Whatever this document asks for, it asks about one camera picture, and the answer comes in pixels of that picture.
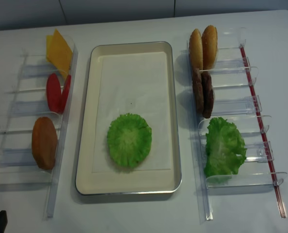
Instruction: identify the green lettuce leaf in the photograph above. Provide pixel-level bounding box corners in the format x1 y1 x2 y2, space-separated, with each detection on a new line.
106 113 152 170
204 117 247 177

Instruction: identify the left brown meat patty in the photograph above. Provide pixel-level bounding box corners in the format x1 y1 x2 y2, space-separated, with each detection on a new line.
192 68 204 114

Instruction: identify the brown meat patty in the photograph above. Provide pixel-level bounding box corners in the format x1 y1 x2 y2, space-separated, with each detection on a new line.
192 68 204 114
201 71 214 118

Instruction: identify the right brown meat patty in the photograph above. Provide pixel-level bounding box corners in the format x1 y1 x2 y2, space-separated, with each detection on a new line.
201 71 214 118

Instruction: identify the right red tomato slice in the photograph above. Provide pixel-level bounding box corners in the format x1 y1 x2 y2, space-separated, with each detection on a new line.
58 75 71 114

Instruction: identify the red tomato slice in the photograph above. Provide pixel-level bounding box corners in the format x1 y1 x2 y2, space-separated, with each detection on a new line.
58 75 71 114
46 73 61 113

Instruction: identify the left red tomato slice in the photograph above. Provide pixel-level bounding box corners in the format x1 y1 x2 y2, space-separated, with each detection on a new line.
46 73 61 113

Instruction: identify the orange cheese slice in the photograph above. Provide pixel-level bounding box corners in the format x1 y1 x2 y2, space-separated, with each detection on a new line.
48 29 73 80

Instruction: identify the yellow cheese slice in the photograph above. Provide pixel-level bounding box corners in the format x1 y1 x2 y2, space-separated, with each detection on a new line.
46 35 53 62

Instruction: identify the white paper tray liner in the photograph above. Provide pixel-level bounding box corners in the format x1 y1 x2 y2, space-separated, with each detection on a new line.
92 52 172 172

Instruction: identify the left golden bun half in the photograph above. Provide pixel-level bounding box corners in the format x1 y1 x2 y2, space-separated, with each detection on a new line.
189 29 203 70

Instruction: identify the golden bun half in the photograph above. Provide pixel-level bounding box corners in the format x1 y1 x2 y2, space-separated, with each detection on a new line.
189 29 203 70
202 25 218 70

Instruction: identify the cream metal serving tray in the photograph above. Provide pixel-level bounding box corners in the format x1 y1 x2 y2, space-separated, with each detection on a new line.
75 42 182 195

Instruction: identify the right clear acrylic rack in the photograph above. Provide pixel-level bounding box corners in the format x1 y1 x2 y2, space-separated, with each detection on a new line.
186 28 287 222

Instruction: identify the clear acrylic rack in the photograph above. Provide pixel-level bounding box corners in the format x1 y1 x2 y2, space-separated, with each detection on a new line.
186 28 287 222
0 38 71 218

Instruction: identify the brown bun top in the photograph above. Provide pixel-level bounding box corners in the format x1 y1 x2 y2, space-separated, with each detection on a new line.
32 116 58 170

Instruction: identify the right golden bun half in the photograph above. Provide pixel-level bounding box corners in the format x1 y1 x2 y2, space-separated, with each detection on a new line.
202 25 218 70

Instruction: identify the left clear acrylic rack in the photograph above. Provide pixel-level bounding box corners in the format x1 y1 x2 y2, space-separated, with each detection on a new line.
0 38 71 218

